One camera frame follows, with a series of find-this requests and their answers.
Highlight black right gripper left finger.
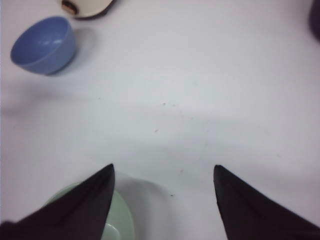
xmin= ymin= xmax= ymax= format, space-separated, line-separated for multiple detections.
xmin=0 ymin=164 xmax=115 ymax=240

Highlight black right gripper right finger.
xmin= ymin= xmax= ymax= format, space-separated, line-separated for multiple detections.
xmin=213 ymin=165 xmax=320 ymax=240

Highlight green bowl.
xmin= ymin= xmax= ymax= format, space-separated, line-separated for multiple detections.
xmin=43 ymin=182 xmax=136 ymax=240

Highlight blue bowl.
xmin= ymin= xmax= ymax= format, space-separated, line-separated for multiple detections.
xmin=10 ymin=16 xmax=76 ymax=75

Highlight white two-slot toaster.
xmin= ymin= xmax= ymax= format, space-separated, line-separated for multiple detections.
xmin=59 ymin=0 xmax=116 ymax=19

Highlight dark blue saucepan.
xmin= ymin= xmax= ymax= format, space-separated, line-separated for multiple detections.
xmin=308 ymin=0 xmax=320 ymax=41

